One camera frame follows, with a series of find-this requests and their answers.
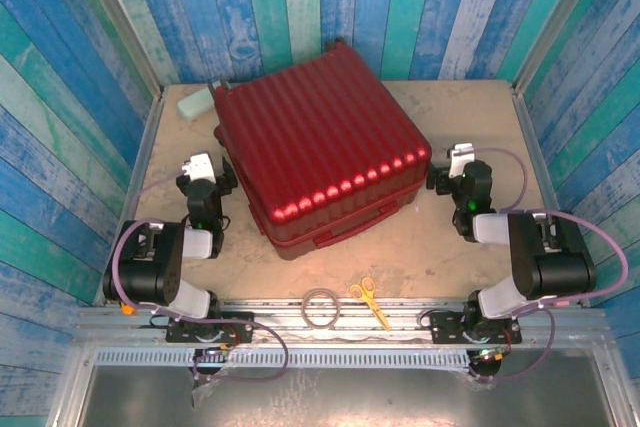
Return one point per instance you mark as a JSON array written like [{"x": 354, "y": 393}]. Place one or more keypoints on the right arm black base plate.
[{"x": 442, "y": 329}]

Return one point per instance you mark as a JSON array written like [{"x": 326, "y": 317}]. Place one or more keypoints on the aluminium table side rail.
[
  {"x": 142, "y": 162},
  {"x": 540, "y": 147}
]

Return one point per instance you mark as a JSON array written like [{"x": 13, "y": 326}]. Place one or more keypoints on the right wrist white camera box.
[{"x": 460, "y": 159}]

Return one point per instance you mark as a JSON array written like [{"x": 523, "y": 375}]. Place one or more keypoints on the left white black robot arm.
[{"x": 145, "y": 267}]

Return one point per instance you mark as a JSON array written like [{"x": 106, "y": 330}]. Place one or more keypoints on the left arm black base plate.
[{"x": 240, "y": 322}]

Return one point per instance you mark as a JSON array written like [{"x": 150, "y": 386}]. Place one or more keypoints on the steel sheet panel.
[{"x": 350, "y": 397}]

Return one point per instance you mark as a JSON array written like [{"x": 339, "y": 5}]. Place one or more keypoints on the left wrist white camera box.
[{"x": 200, "y": 167}]

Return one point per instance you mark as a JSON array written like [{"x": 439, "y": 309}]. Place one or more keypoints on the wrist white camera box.
[
  {"x": 200, "y": 167},
  {"x": 460, "y": 159}
]

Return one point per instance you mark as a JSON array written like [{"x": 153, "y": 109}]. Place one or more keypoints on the clear tape roll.
[{"x": 306, "y": 314}]

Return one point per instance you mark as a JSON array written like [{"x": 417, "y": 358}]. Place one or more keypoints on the red hard-shell suitcase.
[{"x": 320, "y": 147}]

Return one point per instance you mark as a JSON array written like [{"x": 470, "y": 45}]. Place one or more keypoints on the yellow utility knife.
[{"x": 127, "y": 308}]

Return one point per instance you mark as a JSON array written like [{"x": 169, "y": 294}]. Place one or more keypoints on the aluminium frame post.
[
  {"x": 555, "y": 22},
  {"x": 120, "y": 22}
]

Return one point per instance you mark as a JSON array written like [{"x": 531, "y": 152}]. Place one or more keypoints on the aluminium mounting rail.
[{"x": 400, "y": 309}]

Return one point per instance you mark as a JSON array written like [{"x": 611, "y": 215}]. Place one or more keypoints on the mint green sponge block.
[{"x": 192, "y": 106}]

